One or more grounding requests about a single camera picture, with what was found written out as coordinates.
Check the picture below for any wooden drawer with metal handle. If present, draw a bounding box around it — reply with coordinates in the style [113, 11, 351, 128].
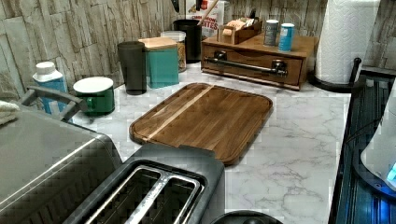
[202, 46, 304, 88]

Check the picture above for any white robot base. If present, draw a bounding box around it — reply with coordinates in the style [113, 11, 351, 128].
[354, 85, 396, 199]

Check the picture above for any wooden drawer box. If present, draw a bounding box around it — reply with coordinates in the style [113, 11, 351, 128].
[201, 34, 318, 91]

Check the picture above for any wooden cutting board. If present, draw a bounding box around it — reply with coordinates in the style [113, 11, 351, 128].
[129, 83, 273, 165]

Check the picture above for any teal canister with wooden lid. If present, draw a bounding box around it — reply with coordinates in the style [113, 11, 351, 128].
[139, 37, 178, 89]

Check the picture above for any clear glass storage jar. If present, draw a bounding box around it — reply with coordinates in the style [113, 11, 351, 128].
[161, 31, 187, 73]

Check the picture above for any black two-slot toaster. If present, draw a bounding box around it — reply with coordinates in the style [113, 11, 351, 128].
[63, 144, 225, 224]

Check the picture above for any black utensil holder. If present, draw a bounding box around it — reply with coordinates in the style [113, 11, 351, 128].
[173, 19, 202, 63]

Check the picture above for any cereal box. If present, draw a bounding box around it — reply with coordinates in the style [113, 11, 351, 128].
[185, 0, 227, 37]

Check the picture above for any dark grey tall tumbler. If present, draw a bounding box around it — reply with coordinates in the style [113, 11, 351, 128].
[118, 41, 147, 95]

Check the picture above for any green enamel mug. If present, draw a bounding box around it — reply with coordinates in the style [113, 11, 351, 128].
[73, 77, 115, 117]

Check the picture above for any grey spice shaker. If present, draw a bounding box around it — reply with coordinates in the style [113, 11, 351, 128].
[263, 20, 278, 46]

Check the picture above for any black round object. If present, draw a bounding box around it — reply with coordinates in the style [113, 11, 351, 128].
[210, 210, 283, 224]

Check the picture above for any blue spice shaker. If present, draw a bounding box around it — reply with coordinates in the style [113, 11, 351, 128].
[278, 23, 294, 51]

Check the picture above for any black paper towel holder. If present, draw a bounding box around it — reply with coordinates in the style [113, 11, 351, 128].
[307, 57, 362, 93]

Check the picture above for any blue white-capped bottle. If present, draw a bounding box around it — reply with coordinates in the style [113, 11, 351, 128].
[33, 62, 67, 115]

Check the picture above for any stainless steel toaster oven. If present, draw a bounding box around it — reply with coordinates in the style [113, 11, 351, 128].
[0, 86, 121, 224]

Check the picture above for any white paper towel roll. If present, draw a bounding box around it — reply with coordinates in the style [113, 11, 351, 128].
[316, 0, 380, 84]

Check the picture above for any black dish rack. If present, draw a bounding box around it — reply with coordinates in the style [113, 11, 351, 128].
[328, 67, 395, 224]

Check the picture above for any white folded towel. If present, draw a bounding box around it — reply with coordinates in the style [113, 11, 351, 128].
[0, 101, 20, 124]

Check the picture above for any wooden spoon handle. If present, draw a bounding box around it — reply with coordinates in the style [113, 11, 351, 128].
[197, 0, 219, 26]

